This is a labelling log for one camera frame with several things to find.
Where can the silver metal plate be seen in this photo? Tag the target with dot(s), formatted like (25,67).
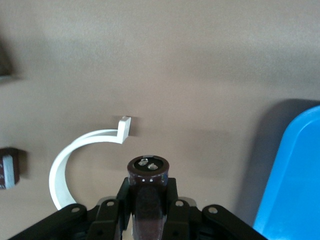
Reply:
(5,62)

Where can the long brown capacitor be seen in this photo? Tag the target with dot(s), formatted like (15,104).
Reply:
(147,200)

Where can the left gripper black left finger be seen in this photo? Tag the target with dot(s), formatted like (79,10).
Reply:
(100,222)

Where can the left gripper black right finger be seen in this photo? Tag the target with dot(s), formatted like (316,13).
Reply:
(190,222)

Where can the white curved bracket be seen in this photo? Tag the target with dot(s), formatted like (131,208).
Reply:
(56,180)

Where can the short brown printed capacitor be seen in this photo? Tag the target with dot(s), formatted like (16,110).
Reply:
(8,172)

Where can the blue plastic tray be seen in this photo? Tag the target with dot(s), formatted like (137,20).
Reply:
(295,175)

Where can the brown table cover sheet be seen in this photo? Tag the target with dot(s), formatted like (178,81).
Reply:
(175,75)

